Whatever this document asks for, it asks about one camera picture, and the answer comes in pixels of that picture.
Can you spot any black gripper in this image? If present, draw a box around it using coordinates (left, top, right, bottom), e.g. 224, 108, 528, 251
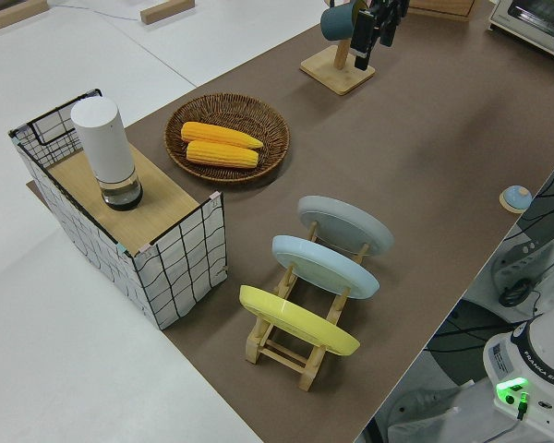
351, 0, 410, 71

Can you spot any gray plate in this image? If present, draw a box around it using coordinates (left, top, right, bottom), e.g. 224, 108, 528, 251
297, 195, 394, 257

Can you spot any light blue plate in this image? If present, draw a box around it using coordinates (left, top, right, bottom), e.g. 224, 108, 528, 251
271, 234, 380, 300

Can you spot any yellow plate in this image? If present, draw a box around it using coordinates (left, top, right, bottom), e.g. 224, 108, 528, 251
238, 284, 362, 357

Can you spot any wooden plate rack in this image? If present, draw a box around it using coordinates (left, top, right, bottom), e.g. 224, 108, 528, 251
245, 220, 371, 392

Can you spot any teal mug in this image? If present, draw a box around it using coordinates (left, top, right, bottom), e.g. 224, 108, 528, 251
320, 0, 357, 42

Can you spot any wooden mug stand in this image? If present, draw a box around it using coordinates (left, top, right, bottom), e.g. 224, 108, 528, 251
299, 34, 377, 97

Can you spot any light wooden box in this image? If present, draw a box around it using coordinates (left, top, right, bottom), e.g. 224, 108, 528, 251
408, 0, 483, 23

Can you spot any brown table mat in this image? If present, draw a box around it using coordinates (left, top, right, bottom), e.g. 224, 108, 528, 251
26, 0, 554, 443

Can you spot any brown wicker basket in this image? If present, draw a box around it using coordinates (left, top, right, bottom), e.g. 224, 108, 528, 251
164, 93, 291, 184

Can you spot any white toaster oven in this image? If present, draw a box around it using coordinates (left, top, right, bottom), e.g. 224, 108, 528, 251
487, 0, 554, 66

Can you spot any yellow corn cob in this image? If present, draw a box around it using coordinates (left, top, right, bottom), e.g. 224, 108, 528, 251
185, 139, 260, 169
180, 121, 265, 150

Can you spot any short wooden block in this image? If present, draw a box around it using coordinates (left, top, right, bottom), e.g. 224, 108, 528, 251
139, 0, 196, 25

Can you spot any blue dome call bell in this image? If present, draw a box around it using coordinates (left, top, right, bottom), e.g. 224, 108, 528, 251
499, 185, 532, 214

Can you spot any wooden shelf board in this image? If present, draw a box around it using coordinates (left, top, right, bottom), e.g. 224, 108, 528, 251
45, 145, 199, 245

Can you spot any white cylindrical grinder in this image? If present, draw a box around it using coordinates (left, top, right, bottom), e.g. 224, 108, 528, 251
70, 96, 144, 212

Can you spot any long wooden block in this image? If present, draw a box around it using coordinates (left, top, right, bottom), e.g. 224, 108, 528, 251
0, 0, 50, 32

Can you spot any black wire grid basket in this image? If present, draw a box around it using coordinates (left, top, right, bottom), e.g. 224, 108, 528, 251
7, 88, 228, 331

